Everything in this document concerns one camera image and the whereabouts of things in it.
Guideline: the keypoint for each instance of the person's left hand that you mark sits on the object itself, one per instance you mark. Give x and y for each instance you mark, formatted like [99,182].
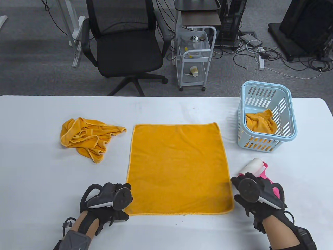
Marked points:
[118,214]

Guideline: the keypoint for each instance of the person's right hand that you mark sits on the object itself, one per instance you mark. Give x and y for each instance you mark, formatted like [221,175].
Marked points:
[260,211]

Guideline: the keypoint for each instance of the pink lint roller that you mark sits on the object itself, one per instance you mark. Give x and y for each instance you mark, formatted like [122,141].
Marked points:
[252,166]

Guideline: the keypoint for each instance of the yellow square towel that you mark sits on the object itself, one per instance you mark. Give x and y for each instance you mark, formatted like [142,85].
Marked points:
[260,123]
[83,145]
[179,166]

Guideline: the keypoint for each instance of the person's left forearm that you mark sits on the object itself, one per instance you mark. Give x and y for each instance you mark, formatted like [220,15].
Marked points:
[80,221]

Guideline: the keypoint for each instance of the black and white hand controller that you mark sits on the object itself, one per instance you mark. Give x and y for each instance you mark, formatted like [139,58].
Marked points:
[122,198]
[247,191]

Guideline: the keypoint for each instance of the light blue plastic basket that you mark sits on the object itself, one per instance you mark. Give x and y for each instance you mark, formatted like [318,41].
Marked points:
[244,96]

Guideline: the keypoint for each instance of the white power strip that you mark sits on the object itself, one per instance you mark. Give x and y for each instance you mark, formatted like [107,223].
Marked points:
[261,62]

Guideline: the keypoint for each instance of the paper cup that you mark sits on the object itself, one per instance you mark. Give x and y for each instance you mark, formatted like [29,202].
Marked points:
[194,70]

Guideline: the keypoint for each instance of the black power plug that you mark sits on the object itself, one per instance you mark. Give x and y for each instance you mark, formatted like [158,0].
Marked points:
[265,55]

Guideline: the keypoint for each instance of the black office chair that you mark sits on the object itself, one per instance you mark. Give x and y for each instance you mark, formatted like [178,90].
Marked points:
[127,52]

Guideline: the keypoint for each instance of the white rolling cart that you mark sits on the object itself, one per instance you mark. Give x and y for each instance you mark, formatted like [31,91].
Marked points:
[196,59]

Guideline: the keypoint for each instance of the grey power adapter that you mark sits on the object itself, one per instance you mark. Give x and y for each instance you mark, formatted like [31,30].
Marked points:
[247,38]

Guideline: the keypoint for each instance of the white desk leg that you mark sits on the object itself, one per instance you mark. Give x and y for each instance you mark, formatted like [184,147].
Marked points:
[78,33]

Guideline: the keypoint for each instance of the black computer tower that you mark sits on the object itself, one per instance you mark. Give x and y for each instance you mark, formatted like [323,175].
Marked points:
[231,26]

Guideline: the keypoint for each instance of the black display stand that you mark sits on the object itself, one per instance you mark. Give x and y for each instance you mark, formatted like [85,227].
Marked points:
[304,23]

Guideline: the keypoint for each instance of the brown shelf board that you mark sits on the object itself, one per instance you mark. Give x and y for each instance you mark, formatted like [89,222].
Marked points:
[200,18]

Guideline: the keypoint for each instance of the black tray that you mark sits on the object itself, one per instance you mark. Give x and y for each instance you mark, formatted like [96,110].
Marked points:
[195,4]

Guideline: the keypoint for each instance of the white desk foot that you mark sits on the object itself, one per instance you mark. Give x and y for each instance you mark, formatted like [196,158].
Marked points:
[2,20]

